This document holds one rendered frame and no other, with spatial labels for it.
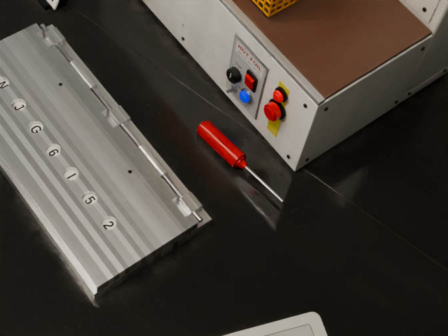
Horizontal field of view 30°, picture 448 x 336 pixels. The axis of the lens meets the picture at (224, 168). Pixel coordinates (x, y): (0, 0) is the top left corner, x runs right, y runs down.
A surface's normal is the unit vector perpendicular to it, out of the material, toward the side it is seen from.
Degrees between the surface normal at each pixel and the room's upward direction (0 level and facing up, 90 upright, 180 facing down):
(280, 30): 0
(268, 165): 0
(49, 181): 0
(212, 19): 90
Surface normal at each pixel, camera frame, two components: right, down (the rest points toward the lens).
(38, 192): 0.11, -0.50
